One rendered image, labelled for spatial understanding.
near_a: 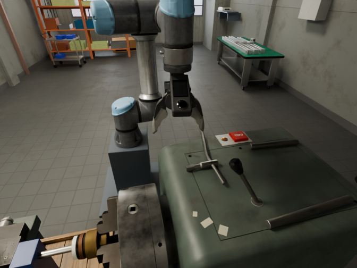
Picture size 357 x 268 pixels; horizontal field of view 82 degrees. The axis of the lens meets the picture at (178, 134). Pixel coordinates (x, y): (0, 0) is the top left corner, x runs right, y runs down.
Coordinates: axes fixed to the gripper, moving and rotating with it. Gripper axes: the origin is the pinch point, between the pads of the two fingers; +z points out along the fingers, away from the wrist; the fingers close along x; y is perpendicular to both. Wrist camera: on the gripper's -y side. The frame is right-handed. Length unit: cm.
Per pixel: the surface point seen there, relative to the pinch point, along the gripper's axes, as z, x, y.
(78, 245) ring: 29.4, 32.4, -14.9
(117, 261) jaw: 29.4, 19.8, -20.6
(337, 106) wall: 120, -283, 234
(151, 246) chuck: 21.9, 9.4, -21.2
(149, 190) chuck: 18.0, 9.9, -5.0
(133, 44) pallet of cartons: 126, 102, 792
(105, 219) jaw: 26.1, 24.7, -9.0
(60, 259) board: 52, 48, -7
